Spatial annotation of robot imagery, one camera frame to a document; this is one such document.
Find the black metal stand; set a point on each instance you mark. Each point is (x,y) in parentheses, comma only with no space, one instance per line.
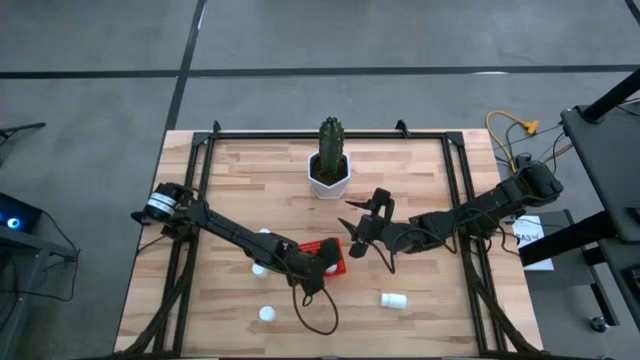
(40,245)

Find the black work table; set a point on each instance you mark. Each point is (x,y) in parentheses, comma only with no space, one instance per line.
(610,165)

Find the white paper sheet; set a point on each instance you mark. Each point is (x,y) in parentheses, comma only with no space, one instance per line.
(530,240)

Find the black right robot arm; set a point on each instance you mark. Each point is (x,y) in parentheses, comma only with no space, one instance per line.
(480,205)

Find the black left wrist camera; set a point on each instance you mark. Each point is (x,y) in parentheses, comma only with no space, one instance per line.
(331,251)

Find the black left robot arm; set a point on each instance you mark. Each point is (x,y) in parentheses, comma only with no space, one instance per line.
(225,231)

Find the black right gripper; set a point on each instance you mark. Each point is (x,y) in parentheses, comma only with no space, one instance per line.
(380,235)

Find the green cactus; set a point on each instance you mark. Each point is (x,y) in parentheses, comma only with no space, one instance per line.
(331,145)

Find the black pole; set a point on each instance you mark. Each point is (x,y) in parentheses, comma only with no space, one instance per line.
(612,97)

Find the black computer with light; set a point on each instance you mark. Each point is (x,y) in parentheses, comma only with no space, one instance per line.
(20,215)

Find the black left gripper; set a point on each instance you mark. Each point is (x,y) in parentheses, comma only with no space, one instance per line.
(311,275)

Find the red plastic basket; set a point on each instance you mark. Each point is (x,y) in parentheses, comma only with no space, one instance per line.
(311,246)

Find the white hexagonal plant pot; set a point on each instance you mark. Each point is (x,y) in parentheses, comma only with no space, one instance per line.
(327,190)

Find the black caster wheel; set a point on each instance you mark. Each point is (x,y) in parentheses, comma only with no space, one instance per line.
(598,324)

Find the black aluminium table frame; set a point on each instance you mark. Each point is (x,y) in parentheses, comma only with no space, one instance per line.
(250,135)

